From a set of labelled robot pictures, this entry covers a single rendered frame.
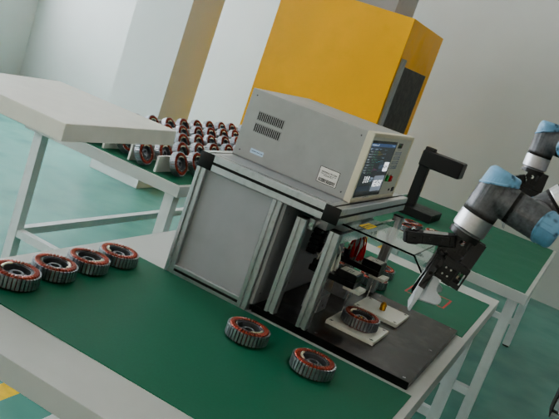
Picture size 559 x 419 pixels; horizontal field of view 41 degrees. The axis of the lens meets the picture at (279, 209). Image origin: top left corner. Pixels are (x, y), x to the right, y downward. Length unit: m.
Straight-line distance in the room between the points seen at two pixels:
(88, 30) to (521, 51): 5.03
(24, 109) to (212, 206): 0.80
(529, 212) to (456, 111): 5.91
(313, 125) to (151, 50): 4.07
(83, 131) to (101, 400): 0.49
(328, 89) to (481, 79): 2.06
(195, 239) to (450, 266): 0.80
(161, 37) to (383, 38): 1.72
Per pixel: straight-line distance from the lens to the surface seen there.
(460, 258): 1.65
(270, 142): 2.14
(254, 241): 2.04
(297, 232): 1.99
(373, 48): 5.81
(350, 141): 2.05
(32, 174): 3.78
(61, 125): 1.39
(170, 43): 5.99
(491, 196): 1.61
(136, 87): 6.12
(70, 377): 1.50
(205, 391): 1.58
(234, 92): 8.32
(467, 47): 7.54
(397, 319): 2.37
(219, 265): 2.10
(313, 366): 1.79
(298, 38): 6.04
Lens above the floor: 1.46
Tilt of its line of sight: 12 degrees down
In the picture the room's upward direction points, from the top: 19 degrees clockwise
